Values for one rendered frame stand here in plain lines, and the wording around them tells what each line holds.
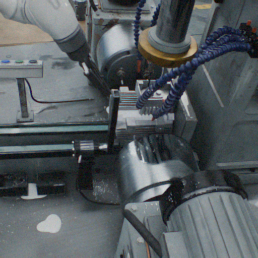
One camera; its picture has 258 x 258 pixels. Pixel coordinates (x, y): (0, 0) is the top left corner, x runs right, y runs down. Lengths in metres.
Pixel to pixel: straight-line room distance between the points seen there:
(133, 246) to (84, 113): 0.87
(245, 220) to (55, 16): 0.70
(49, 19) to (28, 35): 2.25
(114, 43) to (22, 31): 2.00
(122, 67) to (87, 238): 0.64
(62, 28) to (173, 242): 0.65
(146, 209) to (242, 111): 0.44
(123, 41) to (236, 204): 0.86
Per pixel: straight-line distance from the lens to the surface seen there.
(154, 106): 1.19
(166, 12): 1.01
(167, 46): 1.04
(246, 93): 1.08
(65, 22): 1.04
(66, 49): 1.09
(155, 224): 0.85
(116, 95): 1.00
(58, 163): 1.32
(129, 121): 1.18
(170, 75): 0.86
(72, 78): 1.76
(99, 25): 1.54
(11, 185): 1.28
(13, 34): 3.30
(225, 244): 0.65
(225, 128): 1.16
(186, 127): 1.14
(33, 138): 1.37
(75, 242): 1.23
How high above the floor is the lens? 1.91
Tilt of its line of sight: 46 degrees down
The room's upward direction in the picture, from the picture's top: 11 degrees clockwise
